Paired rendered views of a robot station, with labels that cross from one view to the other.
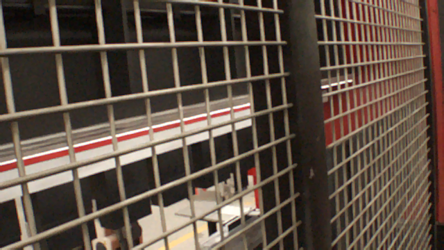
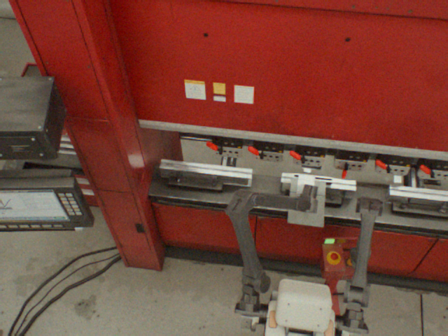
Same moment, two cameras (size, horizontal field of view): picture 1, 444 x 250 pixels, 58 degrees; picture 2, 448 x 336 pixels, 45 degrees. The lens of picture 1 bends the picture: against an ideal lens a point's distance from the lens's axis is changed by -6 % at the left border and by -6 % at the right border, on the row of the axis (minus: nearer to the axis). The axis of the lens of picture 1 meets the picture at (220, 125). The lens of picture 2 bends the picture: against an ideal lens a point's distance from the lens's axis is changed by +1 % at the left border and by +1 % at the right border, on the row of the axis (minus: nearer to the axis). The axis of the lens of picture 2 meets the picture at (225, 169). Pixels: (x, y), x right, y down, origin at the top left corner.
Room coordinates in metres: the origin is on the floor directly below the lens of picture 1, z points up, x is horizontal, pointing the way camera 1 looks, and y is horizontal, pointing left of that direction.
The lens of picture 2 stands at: (2.68, 1.05, 3.43)
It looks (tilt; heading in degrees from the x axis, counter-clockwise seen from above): 58 degrees down; 242
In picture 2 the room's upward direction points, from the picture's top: 1 degrees counter-clockwise
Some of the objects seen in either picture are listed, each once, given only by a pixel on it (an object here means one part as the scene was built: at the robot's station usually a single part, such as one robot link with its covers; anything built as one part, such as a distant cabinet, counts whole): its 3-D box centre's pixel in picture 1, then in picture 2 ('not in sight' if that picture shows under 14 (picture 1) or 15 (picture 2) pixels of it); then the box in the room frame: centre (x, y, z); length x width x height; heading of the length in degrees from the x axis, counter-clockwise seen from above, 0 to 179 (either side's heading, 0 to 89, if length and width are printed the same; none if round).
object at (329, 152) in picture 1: (388, 174); not in sight; (1.48, -0.60, 1.12); 1.13 x 0.02 x 0.44; 143
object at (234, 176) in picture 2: not in sight; (206, 173); (2.04, -0.38, 0.92); 0.50 x 0.06 x 0.10; 143
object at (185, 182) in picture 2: not in sight; (195, 184); (2.12, -0.36, 0.89); 0.30 x 0.05 x 0.03; 143
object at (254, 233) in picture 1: (236, 237); (317, 185); (1.56, -0.02, 0.92); 0.39 x 0.06 x 0.10; 143
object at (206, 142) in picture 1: (207, 160); (351, 153); (1.46, 0.06, 1.26); 0.15 x 0.09 x 0.17; 143
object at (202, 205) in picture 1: (212, 210); (306, 201); (1.69, 0.07, 1.00); 0.26 x 0.18 x 0.01; 53
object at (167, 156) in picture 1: (168, 173); (393, 158); (1.30, 0.18, 1.26); 0.15 x 0.09 x 0.17; 143
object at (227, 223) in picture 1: (239, 219); (313, 179); (1.58, -0.03, 0.99); 0.20 x 0.03 x 0.03; 143
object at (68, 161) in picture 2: not in sight; (44, 175); (2.80, -0.61, 1.18); 0.40 x 0.24 x 0.07; 143
